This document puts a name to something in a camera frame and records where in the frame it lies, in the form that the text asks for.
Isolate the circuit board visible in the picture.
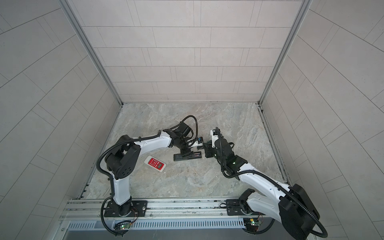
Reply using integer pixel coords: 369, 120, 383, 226
243, 218, 263, 234
114, 220, 134, 231

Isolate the aluminium corner post right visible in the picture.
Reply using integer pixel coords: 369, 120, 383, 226
259, 0, 312, 106

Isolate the aluminium corner post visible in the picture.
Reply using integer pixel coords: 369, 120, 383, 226
58, 0, 124, 107
259, 0, 312, 106

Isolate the right circuit board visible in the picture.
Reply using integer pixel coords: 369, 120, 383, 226
243, 218, 263, 234

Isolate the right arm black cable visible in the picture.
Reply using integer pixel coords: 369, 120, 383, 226
215, 127, 328, 238

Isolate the black remote control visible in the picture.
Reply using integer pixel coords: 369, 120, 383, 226
174, 152, 202, 162

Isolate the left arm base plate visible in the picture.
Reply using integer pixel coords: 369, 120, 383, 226
104, 200, 148, 218

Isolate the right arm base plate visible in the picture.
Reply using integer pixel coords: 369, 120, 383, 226
220, 199, 264, 217

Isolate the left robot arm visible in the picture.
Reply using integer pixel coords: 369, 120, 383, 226
97, 123, 202, 206

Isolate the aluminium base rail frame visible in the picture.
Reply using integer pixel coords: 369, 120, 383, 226
59, 197, 272, 230

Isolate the aluminium corner post left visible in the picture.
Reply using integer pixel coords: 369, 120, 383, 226
58, 0, 124, 107

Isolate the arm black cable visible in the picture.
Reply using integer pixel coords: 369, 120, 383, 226
95, 130, 163, 181
215, 127, 328, 238

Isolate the red white remote control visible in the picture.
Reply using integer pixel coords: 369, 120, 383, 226
144, 156, 167, 172

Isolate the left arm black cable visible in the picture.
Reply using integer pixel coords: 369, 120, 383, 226
95, 130, 163, 181

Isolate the left circuit board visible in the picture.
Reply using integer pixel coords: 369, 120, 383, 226
114, 220, 134, 231

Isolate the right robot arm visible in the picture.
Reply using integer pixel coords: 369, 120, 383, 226
204, 129, 328, 240

